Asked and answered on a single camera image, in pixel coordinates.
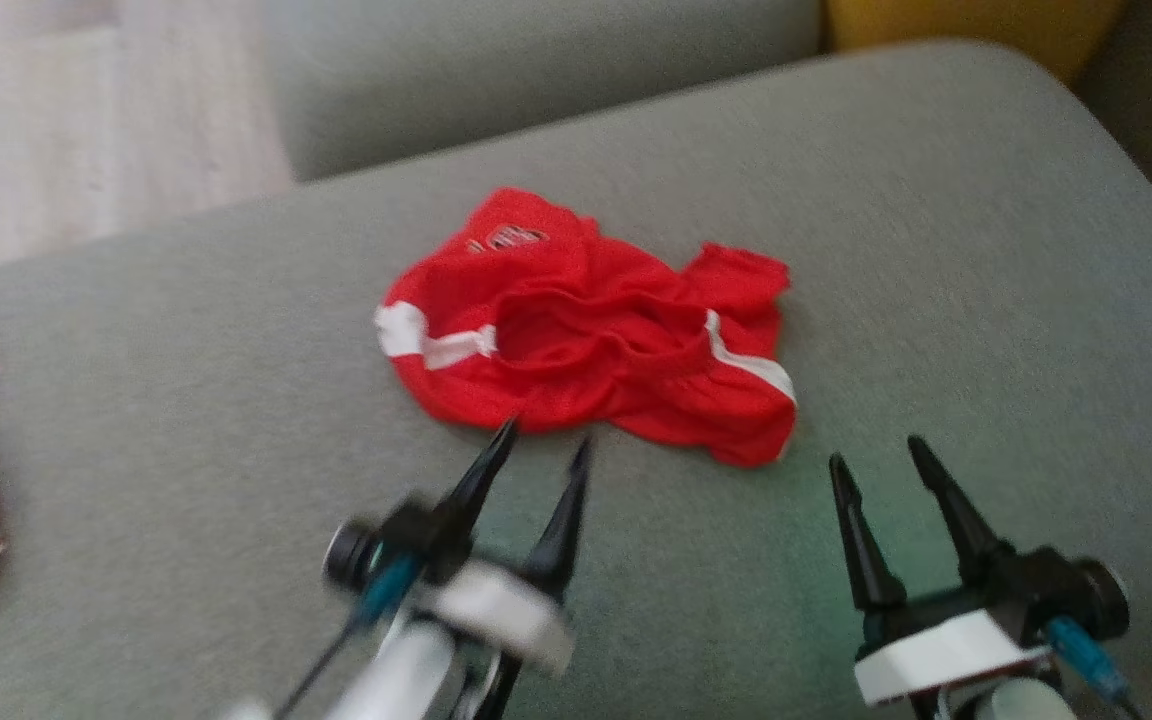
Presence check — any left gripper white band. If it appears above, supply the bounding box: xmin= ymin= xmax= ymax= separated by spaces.
xmin=381 ymin=417 xmax=594 ymax=679

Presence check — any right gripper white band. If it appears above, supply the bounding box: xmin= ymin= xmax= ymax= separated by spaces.
xmin=828 ymin=434 xmax=1083 ymax=708

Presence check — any red jersey with black number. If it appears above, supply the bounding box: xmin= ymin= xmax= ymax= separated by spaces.
xmin=374 ymin=187 xmax=799 ymax=469

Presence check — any large grey sofa seat cushion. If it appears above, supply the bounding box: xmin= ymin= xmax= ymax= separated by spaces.
xmin=0 ymin=38 xmax=1152 ymax=720

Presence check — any small grey sofa seat cushion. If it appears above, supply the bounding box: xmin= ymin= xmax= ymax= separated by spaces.
xmin=261 ymin=0 xmax=827 ymax=183

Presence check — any yellow sofa back cushion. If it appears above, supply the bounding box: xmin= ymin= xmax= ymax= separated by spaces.
xmin=824 ymin=0 xmax=1127 ymax=86

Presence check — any left cable with teal plug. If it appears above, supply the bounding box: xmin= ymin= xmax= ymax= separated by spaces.
xmin=271 ymin=553 xmax=427 ymax=720

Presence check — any cable with teal plug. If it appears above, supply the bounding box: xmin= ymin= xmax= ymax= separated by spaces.
xmin=271 ymin=553 xmax=427 ymax=720
xmin=1043 ymin=614 xmax=1143 ymax=720

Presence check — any right cable with teal plug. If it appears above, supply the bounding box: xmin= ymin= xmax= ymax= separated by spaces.
xmin=1043 ymin=614 xmax=1143 ymax=720

